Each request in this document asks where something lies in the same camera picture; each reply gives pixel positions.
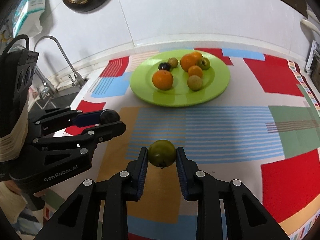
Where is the green tomato back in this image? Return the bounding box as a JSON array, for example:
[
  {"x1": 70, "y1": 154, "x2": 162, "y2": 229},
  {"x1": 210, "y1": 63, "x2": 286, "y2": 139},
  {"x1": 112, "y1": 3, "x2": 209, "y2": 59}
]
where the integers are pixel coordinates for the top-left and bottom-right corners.
[{"x1": 148, "y1": 140, "x2": 177, "y2": 168}]

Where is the green tomato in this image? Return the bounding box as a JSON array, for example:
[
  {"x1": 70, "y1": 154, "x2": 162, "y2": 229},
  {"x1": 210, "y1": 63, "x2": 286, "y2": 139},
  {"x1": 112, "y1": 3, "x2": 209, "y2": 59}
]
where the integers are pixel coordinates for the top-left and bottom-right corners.
[
  {"x1": 197, "y1": 57, "x2": 211, "y2": 70},
  {"x1": 148, "y1": 140, "x2": 177, "y2": 168}
]

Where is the orange fruit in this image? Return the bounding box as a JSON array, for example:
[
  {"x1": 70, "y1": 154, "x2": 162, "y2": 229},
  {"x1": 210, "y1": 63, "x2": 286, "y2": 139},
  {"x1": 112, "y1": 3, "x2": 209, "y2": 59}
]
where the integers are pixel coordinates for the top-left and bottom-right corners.
[
  {"x1": 180, "y1": 54, "x2": 197, "y2": 72},
  {"x1": 152, "y1": 70, "x2": 174, "y2": 90},
  {"x1": 191, "y1": 51, "x2": 203, "y2": 61},
  {"x1": 187, "y1": 66, "x2": 203, "y2": 78}
]

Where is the dark plum back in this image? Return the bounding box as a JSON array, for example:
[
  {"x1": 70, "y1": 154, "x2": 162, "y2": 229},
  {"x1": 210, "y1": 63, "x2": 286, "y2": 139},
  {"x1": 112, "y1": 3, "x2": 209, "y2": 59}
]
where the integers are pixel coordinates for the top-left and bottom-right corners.
[{"x1": 158, "y1": 62, "x2": 171, "y2": 72}]

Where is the dark plum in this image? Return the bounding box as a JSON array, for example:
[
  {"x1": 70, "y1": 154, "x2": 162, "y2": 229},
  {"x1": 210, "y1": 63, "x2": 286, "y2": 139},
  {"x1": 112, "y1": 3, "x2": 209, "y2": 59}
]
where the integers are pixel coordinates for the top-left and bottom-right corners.
[
  {"x1": 158, "y1": 62, "x2": 171, "y2": 72},
  {"x1": 100, "y1": 109, "x2": 120, "y2": 125}
]

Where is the tan round fruit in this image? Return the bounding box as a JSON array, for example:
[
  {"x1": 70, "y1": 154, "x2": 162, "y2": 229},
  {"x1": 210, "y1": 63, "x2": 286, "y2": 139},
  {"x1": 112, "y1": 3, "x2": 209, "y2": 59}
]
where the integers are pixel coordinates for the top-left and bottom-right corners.
[
  {"x1": 167, "y1": 57, "x2": 179, "y2": 68},
  {"x1": 187, "y1": 75, "x2": 203, "y2": 91}
]

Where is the tan round fruit front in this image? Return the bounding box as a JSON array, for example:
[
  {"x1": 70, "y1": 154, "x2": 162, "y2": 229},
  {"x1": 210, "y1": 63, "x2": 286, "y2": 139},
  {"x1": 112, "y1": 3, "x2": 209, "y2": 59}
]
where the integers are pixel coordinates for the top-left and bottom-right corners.
[{"x1": 187, "y1": 75, "x2": 203, "y2": 91}]

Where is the dark plum front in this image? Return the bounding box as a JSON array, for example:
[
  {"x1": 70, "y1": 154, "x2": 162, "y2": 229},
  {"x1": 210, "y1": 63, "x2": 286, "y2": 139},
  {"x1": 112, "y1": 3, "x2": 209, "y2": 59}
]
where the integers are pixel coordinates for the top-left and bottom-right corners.
[{"x1": 100, "y1": 109, "x2": 120, "y2": 125}]

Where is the green tomato front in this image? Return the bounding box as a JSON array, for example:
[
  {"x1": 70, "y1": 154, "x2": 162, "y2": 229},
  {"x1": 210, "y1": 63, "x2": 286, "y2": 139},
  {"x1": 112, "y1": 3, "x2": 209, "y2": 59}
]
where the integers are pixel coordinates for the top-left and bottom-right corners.
[{"x1": 197, "y1": 57, "x2": 211, "y2": 70}]

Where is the chrome kitchen faucet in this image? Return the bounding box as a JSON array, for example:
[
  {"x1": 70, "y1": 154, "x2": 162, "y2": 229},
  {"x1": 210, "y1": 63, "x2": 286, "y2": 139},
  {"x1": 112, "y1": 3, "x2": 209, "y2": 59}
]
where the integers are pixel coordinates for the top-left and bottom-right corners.
[{"x1": 31, "y1": 66, "x2": 57, "y2": 100}]

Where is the thin gooseneck faucet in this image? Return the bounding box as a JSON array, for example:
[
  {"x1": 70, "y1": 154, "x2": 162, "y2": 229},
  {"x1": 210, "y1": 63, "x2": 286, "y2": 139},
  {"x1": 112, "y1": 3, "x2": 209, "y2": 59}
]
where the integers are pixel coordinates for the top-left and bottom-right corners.
[{"x1": 33, "y1": 35, "x2": 87, "y2": 87}]

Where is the steel sink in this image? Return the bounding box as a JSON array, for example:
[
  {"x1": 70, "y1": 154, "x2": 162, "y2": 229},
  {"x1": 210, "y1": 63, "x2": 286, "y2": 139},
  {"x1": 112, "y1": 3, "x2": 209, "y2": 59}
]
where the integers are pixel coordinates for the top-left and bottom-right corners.
[{"x1": 28, "y1": 87, "x2": 80, "y2": 120}]

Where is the green plate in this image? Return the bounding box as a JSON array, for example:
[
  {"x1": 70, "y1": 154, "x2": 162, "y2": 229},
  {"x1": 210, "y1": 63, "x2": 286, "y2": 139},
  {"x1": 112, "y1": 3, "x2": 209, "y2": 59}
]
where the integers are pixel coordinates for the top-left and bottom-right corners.
[{"x1": 130, "y1": 49, "x2": 231, "y2": 107}]

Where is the paper towel pack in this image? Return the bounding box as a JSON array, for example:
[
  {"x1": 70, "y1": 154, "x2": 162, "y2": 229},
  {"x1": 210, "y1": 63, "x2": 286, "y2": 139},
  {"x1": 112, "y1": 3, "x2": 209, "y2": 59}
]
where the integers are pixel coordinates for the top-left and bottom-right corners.
[{"x1": 12, "y1": 0, "x2": 46, "y2": 37}]

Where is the white dish rack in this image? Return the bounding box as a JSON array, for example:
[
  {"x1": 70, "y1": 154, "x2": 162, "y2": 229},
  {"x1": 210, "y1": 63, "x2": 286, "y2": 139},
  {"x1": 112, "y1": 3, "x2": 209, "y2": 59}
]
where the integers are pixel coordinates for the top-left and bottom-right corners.
[{"x1": 304, "y1": 40, "x2": 319, "y2": 74}]

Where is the cream handled pan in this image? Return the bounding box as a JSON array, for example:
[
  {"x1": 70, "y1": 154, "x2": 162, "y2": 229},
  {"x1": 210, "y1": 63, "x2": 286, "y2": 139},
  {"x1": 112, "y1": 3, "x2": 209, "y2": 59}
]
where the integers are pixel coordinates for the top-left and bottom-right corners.
[{"x1": 300, "y1": 19, "x2": 320, "y2": 35}]

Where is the cream handled pot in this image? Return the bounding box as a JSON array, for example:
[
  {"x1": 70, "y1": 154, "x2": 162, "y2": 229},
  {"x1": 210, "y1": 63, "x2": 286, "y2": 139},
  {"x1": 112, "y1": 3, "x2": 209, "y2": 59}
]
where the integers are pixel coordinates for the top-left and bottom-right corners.
[{"x1": 306, "y1": 9, "x2": 320, "y2": 23}]

